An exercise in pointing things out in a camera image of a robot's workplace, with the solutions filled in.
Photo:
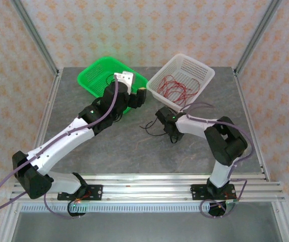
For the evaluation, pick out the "aluminium table side rail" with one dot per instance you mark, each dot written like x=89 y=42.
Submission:
x=247 y=121
x=48 y=113

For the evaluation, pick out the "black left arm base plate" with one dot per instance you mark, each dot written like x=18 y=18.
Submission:
x=96 y=192

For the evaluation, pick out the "aluminium frame post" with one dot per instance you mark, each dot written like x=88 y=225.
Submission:
x=37 y=35
x=256 y=35

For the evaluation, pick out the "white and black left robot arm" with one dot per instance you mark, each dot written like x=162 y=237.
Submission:
x=58 y=143

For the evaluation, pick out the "grey metal panel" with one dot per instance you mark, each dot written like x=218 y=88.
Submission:
x=144 y=227

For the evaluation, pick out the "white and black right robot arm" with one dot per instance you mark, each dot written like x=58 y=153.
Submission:
x=192 y=126

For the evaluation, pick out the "white plastic basket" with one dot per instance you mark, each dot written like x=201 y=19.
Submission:
x=197 y=68

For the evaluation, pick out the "green plastic basket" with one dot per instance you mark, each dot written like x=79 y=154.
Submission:
x=93 y=73

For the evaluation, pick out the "aluminium mounting rail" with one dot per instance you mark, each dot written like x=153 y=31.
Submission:
x=146 y=189

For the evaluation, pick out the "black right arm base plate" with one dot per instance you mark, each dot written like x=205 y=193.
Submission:
x=197 y=191

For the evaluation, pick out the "black round controller board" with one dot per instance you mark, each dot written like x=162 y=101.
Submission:
x=77 y=211
x=218 y=209

